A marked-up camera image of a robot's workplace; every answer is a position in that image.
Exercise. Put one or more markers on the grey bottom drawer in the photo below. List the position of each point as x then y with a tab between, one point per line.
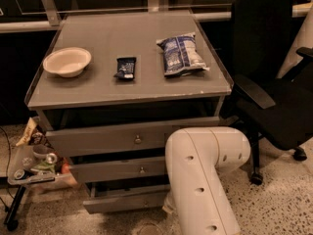
126	199

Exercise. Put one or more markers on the grey drawer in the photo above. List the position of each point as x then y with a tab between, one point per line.
121	137
115	170
126	199

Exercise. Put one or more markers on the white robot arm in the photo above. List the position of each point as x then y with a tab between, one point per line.
195	157

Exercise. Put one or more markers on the grey top drawer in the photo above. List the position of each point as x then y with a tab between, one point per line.
121	137

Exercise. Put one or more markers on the grey drawer cabinet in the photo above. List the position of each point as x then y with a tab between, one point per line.
97	98

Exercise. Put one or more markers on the grey middle drawer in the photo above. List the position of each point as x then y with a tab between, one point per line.
115	170

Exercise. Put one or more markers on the dark blue snack bar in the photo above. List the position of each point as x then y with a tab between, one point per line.
126	68

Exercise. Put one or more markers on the blue white chip bag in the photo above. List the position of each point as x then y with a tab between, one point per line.
180	55

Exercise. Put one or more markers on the white paper bowl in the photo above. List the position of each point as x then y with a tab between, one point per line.
68	62

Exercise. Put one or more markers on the black office chair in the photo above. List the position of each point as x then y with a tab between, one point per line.
278	109

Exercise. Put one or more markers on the tan snack bag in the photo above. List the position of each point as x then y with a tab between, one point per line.
30	127

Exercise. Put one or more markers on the clear plastic bin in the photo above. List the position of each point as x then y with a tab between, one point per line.
29	168

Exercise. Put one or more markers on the metal railing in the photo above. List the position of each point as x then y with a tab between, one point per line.
35	15

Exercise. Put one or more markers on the black folding stand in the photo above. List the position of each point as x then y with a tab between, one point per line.
10	219

